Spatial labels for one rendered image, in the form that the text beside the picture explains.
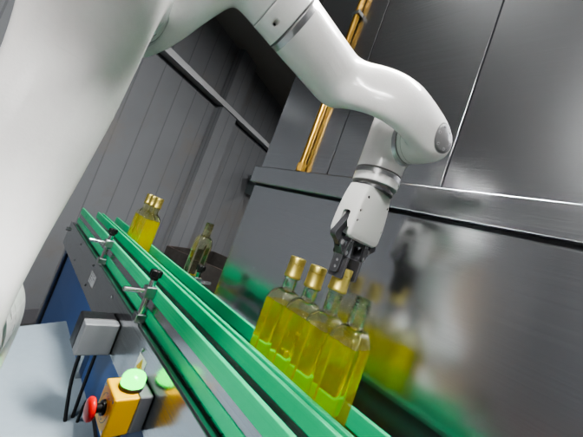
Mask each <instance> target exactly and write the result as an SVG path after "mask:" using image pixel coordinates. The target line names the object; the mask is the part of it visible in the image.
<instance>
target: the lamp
mask: <svg viewBox="0 0 583 437"><path fill-rule="evenodd" d="M146 379H147V376H146V373H145V372H144V371H142V370H140V369H129V370H128V371H126V372H125V373H124V374H123V376H122V378H121V380H120V383H119V385H118V387H119V390H120V391H122V392H124V393H126V394H131V395H133V394H138V393H140V392H141V391H142V390H143V389H144V386H145V382H146Z"/></svg>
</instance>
